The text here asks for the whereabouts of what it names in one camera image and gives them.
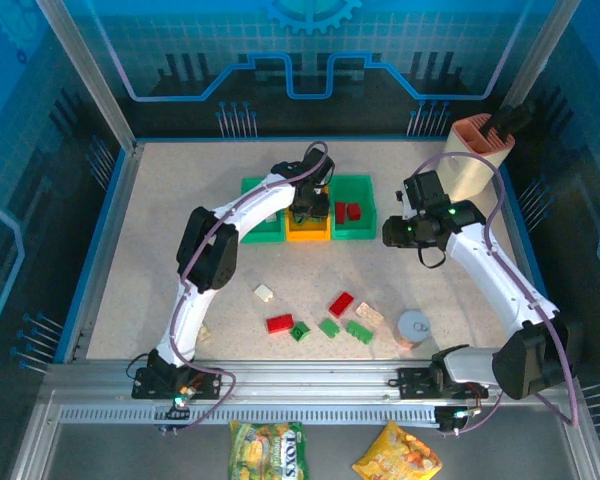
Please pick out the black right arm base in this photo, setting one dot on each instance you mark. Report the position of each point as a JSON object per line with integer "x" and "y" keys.
{"x": 415, "y": 382}

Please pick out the green plastic bin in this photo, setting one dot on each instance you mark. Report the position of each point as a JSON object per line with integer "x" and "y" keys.
{"x": 260, "y": 235}
{"x": 355, "y": 190}

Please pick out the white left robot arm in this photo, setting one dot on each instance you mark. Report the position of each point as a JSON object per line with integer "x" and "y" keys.
{"x": 260, "y": 200}

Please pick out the yellow plastic bin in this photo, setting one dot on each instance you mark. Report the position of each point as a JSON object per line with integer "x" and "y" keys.
{"x": 307, "y": 234}

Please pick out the aluminium frame post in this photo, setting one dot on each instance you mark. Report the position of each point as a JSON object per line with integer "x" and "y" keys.
{"x": 540, "y": 55}
{"x": 85, "y": 75}

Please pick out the green long lego brick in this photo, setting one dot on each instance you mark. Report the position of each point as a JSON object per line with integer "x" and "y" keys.
{"x": 360, "y": 332}

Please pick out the small lit circuit board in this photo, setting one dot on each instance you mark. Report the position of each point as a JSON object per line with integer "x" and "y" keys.
{"x": 180, "y": 402}
{"x": 460, "y": 415}

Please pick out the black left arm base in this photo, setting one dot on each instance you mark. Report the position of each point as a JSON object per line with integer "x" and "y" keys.
{"x": 155, "y": 382}

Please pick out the white long lego brick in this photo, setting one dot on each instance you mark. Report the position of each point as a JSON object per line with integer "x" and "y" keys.
{"x": 369, "y": 315}

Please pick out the beige holder container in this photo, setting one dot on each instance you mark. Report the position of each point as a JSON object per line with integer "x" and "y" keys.
{"x": 470, "y": 175}

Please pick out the aluminium mounting rail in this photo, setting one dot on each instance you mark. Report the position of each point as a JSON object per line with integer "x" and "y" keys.
{"x": 305, "y": 380}

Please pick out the yellow snack bag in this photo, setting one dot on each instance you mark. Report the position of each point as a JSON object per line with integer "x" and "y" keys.
{"x": 397, "y": 452}

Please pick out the white square lego brick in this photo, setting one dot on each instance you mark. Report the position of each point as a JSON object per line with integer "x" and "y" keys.
{"x": 271, "y": 219}

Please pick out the black object in holder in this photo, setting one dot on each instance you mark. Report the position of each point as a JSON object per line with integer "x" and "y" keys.
{"x": 505, "y": 122}

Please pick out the red lego brick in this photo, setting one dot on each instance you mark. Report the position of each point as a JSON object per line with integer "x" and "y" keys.
{"x": 341, "y": 211}
{"x": 354, "y": 211}
{"x": 280, "y": 323}
{"x": 341, "y": 304}

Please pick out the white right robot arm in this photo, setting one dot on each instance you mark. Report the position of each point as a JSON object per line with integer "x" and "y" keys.
{"x": 495, "y": 280}

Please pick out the green snack bag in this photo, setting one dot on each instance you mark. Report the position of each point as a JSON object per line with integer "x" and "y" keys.
{"x": 267, "y": 450}

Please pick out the dark green square lego brick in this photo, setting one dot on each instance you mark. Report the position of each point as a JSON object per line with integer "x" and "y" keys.
{"x": 300, "y": 331}

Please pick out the grey tin can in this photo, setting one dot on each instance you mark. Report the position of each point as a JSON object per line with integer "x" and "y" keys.
{"x": 414, "y": 327}

